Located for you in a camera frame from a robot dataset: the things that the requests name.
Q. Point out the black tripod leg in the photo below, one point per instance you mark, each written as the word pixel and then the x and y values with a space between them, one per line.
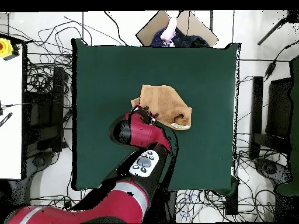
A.
pixel 271 31

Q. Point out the black metal post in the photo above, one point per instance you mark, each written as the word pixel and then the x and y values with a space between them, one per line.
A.
pixel 257 105

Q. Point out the pink garment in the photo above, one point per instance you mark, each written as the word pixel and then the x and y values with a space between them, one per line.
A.
pixel 171 29

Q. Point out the green fabric sheet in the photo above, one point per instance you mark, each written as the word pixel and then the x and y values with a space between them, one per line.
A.
pixel 294 116

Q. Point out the blue dotted garment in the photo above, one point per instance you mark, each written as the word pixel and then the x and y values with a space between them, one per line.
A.
pixel 157 38

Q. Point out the black power adapter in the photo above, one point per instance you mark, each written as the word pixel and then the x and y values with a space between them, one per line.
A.
pixel 270 68

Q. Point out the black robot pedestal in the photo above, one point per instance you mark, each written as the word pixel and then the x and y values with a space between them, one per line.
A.
pixel 170 205

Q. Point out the dark green table cloth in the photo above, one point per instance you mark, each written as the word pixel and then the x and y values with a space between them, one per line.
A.
pixel 112 70

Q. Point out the yellow emergency stop button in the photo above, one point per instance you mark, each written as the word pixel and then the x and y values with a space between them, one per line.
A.
pixel 4 47

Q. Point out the tan terry towel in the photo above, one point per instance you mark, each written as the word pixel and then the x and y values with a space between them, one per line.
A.
pixel 163 102

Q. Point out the black flat panel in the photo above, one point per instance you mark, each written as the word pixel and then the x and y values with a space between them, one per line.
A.
pixel 279 107

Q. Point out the brown cardboard box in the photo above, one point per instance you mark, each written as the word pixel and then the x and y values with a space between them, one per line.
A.
pixel 149 30

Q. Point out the dark navy garment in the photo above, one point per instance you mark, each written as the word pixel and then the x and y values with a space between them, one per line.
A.
pixel 191 41

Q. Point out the white desk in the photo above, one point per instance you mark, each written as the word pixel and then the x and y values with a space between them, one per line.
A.
pixel 10 116

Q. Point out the grey wheeled stand base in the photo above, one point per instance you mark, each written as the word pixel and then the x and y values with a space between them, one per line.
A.
pixel 271 169
pixel 39 161

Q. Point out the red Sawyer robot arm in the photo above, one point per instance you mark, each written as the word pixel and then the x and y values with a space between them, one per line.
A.
pixel 144 133

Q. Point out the black equipment rack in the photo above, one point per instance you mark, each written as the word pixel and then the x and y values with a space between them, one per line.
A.
pixel 46 105

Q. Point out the black table leg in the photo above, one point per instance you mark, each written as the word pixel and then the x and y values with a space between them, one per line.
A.
pixel 231 203

